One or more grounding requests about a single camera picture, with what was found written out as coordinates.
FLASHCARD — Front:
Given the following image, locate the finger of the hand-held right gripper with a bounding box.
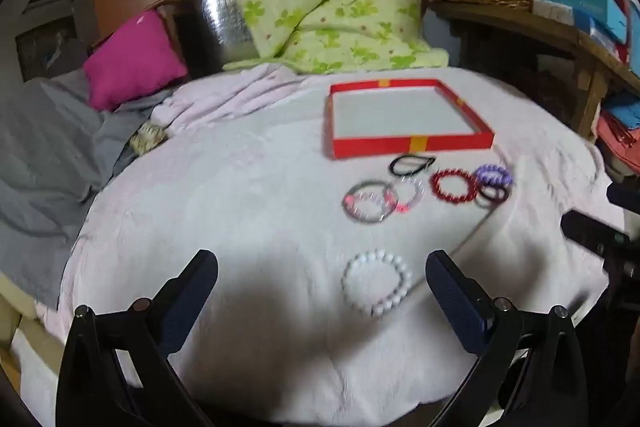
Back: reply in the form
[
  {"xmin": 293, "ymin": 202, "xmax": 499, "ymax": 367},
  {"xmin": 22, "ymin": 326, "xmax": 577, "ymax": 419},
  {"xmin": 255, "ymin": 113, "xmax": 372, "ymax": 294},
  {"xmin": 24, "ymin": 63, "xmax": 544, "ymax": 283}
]
[{"xmin": 560, "ymin": 211, "xmax": 631, "ymax": 258}]

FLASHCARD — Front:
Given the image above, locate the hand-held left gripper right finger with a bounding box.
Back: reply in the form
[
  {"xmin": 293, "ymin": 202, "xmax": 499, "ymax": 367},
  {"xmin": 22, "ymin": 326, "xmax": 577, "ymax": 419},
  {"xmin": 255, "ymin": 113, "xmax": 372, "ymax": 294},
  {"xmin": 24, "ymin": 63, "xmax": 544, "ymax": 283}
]
[{"xmin": 424, "ymin": 250, "xmax": 589, "ymax": 427}]

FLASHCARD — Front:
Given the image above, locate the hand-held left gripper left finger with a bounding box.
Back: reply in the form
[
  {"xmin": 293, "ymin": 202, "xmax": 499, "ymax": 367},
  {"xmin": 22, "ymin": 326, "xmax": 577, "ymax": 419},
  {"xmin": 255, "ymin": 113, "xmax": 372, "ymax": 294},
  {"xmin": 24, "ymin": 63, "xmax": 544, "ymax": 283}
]
[{"xmin": 56, "ymin": 249, "xmax": 220, "ymax": 427}]

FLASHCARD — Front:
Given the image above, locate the dark hair tie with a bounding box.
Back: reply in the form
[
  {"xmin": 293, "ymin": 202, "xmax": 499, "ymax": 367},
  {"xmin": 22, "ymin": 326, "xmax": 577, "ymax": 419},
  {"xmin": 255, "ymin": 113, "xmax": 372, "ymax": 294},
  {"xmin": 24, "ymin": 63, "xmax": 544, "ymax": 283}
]
[{"xmin": 473, "ymin": 184, "xmax": 511, "ymax": 209}]

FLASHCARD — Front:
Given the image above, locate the red bead bracelet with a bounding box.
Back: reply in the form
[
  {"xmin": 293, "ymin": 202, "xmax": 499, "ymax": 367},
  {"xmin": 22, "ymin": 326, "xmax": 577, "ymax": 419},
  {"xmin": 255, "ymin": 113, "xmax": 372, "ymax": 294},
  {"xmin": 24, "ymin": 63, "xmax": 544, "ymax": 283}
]
[{"xmin": 429, "ymin": 168, "xmax": 480, "ymax": 202}]

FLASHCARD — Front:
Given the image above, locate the red shallow cardboard box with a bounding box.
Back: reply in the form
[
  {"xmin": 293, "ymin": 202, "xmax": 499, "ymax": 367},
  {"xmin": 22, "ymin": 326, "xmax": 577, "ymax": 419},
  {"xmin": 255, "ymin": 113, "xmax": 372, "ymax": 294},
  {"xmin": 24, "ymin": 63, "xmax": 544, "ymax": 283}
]
[{"xmin": 327, "ymin": 79, "xmax": 496, "ymax": 160}]

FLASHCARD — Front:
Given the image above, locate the pale pink textured blanket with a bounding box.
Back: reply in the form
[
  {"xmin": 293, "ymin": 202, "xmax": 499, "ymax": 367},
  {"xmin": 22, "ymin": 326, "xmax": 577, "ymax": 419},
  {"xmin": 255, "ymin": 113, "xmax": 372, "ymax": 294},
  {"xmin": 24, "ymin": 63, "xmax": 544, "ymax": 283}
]
[{"xmin": 10, "ymin": 63, "xmax": 626, "ymax": 420}]

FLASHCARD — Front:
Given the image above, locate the patterned beige cloth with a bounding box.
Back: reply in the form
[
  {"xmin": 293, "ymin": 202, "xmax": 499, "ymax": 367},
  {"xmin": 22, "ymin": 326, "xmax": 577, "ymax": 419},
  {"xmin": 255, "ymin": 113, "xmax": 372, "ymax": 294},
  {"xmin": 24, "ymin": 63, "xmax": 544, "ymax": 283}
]
[{"xmin": 129, "ymin": 122, "xmax": 168, "ymax": 156}]

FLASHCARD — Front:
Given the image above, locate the wooden bench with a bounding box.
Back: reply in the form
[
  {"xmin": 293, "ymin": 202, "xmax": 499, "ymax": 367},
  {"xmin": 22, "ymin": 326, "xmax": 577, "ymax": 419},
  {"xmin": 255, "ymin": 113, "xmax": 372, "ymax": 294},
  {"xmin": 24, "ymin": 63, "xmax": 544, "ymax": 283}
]
[{"xmin": 429, "ymin": 0, "xmax": 640, "ymax": 144}]

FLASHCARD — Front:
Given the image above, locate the grey blanket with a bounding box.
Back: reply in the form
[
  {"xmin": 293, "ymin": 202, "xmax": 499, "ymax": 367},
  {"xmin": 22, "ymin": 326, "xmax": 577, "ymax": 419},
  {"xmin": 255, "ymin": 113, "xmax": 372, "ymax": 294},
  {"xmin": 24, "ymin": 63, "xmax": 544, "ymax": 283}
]
[{"xmin": 0, "ymin": 69, "xmax": 176, "ymax": 310}]

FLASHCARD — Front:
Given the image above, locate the teal cardboard box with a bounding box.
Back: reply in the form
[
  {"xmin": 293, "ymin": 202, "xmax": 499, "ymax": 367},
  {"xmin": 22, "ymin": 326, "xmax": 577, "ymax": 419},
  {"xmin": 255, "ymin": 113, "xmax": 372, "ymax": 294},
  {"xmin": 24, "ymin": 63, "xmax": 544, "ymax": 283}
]
[{"xmin": 536, "ymin": 0, "xmax": 629, "ymax": 44}]

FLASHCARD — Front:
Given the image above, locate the magenta pillow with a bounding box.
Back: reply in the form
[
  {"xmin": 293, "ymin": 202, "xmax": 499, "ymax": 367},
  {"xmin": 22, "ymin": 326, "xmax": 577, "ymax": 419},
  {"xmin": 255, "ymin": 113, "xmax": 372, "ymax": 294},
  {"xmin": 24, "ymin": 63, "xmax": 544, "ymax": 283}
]
[{"xmin": 82, "ymin": 10, "xmax": 188, "ymax": 112}]

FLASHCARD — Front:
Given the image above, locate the silver foil mat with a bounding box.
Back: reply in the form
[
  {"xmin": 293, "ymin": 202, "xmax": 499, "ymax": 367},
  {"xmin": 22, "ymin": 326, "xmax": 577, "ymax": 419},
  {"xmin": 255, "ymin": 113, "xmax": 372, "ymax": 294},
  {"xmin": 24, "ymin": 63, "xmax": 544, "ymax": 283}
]
[{"xmin": 192, "ymin": 0, "xmax": 262, "ymax": 65}]

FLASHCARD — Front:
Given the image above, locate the pink and white bead bracelet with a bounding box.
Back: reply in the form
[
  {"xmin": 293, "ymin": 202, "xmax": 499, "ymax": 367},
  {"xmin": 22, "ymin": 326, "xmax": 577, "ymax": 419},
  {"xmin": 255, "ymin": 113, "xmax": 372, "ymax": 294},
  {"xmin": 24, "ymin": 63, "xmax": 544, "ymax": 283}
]
[{"xmin": 385, "ymin": 177, "xmax": 426, "ymax": 213}]

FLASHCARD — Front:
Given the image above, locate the purple spiral hair tie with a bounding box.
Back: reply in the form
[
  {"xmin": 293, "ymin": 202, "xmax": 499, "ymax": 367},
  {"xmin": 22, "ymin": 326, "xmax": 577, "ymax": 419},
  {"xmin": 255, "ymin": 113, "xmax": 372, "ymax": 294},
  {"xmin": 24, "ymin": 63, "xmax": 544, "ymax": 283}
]
[{"xmin": 473, "ymin": 163, "xmax": 515, "ymax": 190}]

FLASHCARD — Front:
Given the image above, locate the grey and pink bracelet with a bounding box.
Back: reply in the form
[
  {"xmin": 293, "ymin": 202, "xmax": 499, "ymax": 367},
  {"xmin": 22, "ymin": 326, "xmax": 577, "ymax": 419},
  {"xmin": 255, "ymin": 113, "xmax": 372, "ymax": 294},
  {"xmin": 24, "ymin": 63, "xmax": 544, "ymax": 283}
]
[{"xmin": 343, "ymin": 179, "xmax": 399, "ymax": 224}]

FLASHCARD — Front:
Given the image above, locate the thin black hair tie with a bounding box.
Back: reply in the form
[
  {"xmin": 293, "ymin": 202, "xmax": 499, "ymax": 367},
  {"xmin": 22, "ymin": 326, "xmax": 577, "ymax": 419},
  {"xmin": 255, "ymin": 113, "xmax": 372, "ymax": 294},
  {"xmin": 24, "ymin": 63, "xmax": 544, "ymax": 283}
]
[{"xmin": 388, "ymin": 153, "xmax": 437, "ymax": 178}]

